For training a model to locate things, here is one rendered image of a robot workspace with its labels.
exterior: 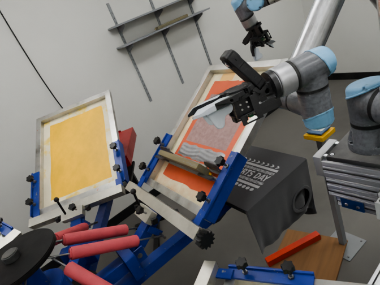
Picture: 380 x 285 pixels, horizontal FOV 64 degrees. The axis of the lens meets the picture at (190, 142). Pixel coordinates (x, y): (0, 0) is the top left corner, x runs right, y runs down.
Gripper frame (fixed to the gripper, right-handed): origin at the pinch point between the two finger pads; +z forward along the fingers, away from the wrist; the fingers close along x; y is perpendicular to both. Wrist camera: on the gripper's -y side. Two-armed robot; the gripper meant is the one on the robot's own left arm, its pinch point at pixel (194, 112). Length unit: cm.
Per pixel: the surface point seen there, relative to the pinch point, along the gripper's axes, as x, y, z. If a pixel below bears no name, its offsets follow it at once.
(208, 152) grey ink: 69, 34, -11
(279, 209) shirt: 67, 78, -33
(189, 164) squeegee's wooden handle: 60, 32, 0
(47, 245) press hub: 43, 30, 62
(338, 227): 101, 136, -80
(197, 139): 84, 30, -11
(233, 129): 65, 28, -26
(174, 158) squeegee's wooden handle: 72, 30, 5
